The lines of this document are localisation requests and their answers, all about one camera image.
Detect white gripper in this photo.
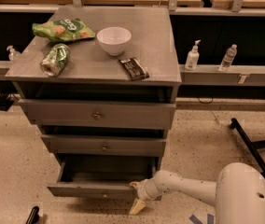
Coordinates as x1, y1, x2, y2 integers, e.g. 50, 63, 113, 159
129, 179, 156, 215

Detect grey bottom drawer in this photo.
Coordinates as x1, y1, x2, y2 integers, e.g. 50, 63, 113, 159
48, 154, 159, 200

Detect grey drawer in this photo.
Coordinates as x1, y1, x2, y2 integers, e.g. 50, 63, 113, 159
48, 154, 159, 200
19, 99, 175, 130
41, 134, 166, 157

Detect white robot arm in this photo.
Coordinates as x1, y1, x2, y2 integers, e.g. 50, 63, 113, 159
130, 162, 265, 224

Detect grey middle drawer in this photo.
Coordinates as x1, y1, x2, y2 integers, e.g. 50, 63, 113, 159
41, 134, 166, 157

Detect grey drawer cabinet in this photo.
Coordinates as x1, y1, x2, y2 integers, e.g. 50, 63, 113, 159
5, 5, 183, 177

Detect grey top drawer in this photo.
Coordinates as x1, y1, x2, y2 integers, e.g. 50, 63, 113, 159
19, 99, 175, 130

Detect blue floor tape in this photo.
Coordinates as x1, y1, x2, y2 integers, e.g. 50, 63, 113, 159
188, 214, 216, 224

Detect black object on floor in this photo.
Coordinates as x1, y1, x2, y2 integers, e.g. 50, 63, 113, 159
25, 206, 39, 224

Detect black stand base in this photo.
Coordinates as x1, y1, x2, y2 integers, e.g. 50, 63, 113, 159
230, 118, 265, 178

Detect dark snack bar wrapper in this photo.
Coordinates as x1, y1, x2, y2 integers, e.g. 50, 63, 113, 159
119, 57, 149, 81

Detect white pump sanitizer bottle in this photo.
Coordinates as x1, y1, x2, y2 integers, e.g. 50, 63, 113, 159
185, 40, 200, 70

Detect green soda can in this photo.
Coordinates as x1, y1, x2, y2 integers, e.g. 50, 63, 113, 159
40, 43, 71, 77

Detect white bowl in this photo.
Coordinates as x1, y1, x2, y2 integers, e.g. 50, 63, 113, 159
96, 27, 132, 56

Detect black floor box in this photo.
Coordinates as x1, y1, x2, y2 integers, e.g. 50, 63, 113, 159
0, 93, 14, 111

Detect clear water bottle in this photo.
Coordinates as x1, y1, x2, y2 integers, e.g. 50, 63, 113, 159
218, 44, 237, 72

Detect green chip bag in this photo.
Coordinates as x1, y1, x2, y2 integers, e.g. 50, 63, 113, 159
32, 18, 95, 42

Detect small clear pump bottle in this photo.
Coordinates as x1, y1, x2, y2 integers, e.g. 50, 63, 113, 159
7, 45, 21, 61

